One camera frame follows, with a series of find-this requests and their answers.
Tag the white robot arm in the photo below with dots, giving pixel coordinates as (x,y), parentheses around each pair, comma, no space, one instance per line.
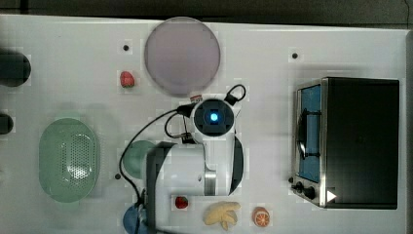
(211,165)

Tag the green oval strainer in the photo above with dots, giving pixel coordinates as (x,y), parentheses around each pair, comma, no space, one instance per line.
(68,160)

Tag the grey round plate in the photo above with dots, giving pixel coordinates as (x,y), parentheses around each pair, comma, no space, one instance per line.
(182,56)

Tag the green metal cup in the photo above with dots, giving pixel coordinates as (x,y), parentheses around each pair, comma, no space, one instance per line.
(135,156)

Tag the small red strawberry toy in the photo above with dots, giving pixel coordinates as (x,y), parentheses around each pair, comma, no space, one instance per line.
(181,202)

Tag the red plush strawberry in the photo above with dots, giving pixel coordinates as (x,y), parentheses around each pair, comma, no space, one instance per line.
(126,79)

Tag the plush peeled banana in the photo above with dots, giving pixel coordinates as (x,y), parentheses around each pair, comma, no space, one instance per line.
(223,213)

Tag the plush orange slice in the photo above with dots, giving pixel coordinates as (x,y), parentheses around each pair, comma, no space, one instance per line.
(260,217)

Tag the blue cup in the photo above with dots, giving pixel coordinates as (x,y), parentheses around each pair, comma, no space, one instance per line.
(134,220)

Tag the black toaster oven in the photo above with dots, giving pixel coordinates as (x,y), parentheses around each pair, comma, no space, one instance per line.
(346,143)

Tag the large black cylinder container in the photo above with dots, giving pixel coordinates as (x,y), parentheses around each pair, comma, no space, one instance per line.
(15,69)

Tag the small black cylinder container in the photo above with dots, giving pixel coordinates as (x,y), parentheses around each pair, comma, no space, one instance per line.
(6,124)

